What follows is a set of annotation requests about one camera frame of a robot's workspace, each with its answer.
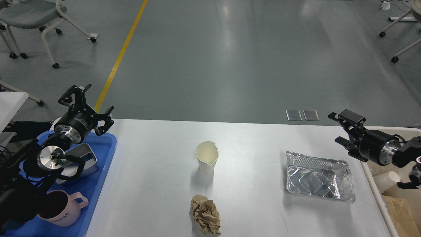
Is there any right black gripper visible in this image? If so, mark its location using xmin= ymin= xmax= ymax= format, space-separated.
xmin=328 ymin=109 xmax=401 ymax=166

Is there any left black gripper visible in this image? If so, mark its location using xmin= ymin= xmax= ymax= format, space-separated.
xmin=54 ymin=84 xmax=114 ymax=144

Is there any steel rectangular tray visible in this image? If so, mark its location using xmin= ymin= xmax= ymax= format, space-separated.
xmin=61 ymin=143 xmax=98 ymax=178

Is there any aluminium foil container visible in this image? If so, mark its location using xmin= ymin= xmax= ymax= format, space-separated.
xmin=285 ymin=151 xmax=356 ymax=203

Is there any pink HOME mug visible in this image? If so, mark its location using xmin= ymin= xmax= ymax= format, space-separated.
xmin=37 ymin=190 xmax=89 ymax=227

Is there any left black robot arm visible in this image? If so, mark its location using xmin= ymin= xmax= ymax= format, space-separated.
xmin=1 ymin=84 xmax=115 ymax=235

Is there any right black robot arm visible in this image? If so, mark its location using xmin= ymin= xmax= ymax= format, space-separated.
xmin=328 ymin=109 xmax=421 ymax=190

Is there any metal floor plate right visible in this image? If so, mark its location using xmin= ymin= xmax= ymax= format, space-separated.
xmin=303 ymin=110 xmax=320 ymax=121

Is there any metal floor plate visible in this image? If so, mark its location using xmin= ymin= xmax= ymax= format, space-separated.
xmin=286 ymin=109 xmax=303 ymax=121
xmin=303 ymin=110 xmax=320 ymax=121

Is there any white cup in bin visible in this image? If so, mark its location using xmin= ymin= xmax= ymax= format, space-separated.
xmin=373 ymin=171 xmax=401 ymax=193

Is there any metal floor plate left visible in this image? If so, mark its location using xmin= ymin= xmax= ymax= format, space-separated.
xmin=286 ymin=109 xmax=303 ymax=121

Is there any blue plastic tray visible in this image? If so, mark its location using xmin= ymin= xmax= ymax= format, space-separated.
xmin=4 ymin=132 xmax=117 ymax=237

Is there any person in dark trousers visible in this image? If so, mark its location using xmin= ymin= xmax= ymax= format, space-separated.
xmin=3 ymin=120 xmax=54 ymax=143

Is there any white side table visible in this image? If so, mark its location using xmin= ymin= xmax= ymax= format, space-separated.
xmin=0 ymin=92 xmax=28 ymax=132

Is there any white chair base right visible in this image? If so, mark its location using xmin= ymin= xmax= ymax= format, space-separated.
xmin=378 ymin=0 xmax=421 ymax=63

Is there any beige plastic bin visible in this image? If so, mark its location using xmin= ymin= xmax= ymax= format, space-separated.
xmin=360 ymin=126 xmax=421 ymax=237

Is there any brown paper in bin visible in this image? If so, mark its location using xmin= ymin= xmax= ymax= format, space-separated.
xmin=382 ymin=195 xmax=420 ymax=237

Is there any white paper cup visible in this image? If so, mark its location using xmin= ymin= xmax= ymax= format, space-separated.
xmin=195 ymin=141 xmax=219 ymax=174

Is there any grey office chair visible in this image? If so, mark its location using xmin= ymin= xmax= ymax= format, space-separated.
xmin=0 ymin=0 xmax=96 ymax=69

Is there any crumpled brown paper ball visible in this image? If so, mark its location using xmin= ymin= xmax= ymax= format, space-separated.
xmin=190 ymin=195 xmax=221 ymax=235

